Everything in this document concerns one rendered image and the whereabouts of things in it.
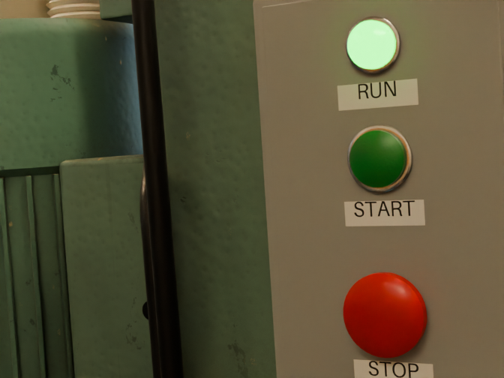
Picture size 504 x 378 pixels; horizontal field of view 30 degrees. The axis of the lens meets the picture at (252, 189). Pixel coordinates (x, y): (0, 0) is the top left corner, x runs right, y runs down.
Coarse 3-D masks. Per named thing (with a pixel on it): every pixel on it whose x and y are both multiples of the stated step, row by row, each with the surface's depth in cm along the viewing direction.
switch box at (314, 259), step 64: (256, 0) 35; (320, 0) 34; (384, 0) 33; (448, 0) 32; (256, 64) 36; (320, 64) 34; (448, 64) 32; (320, 128) 34; (448, 128) 32; (320, 192) 35; (384, 192) 33; (448, 192) 32; (320, 256) 35; (384, 256) 34; (448, 256) 32; (320, 320) 35; (448, 320) 33
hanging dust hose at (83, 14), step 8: (56, 0) 206; (64, 0) 205; (72, 0) 205; (80, 0) 205; (88, 0) 205; (96, 0) 206; (56, 8) 206; (64, 8) 205; (72, 8) 205; (80, 8) 205; (88, 8) 205; (96, 8) 206; (56, 16) 206; (64, 16) 205; (72, 16) 205; (80, 16) 205; (88, 16) 206; (96, 16) 206
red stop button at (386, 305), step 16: (384, 272) 33; (352, 288) 33; (368, 288) 33; (384, 288) 33; (400, 288) 32; (352, 304) 33; (368, 304) 33; (384, 304) 33; (400, 304) 32; (416, 304) 32; (352, 320) 33; (368, 320) 33; (384, 320) 33; (400, 320) 32; (416, 320) 32; (352, 336) 34; (368, 336) 33; (384, 336) 33; (400, 336) 32; (416, 336) 32; (368, 352) 33; (384, 352) 33; (400, 352) 33
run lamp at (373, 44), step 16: (368, 16) 33; (352, 32) 33; (368, 32) 33; (384, 32) 32; (352, 48) 33; (368, 48) 33; (384, 48) 32; (400, 48) 33; (352, 64) 33; (368, 64) 33; (384, 64) 33
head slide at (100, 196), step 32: (64, 160) 54; (96, 160) 52; (128, 160) 51; (64, 192) 53; (96, 192) 52; (128, 192) 51; (64, 224) 54; (96, 224) 52; (128, 224) 51; (96, 256) 53; (128, 256) 52; (96, 288) 53; (128, 288) 52; (96, 320) 53; (128, 320) 52; (96, 352) 53; (128, 352) 52
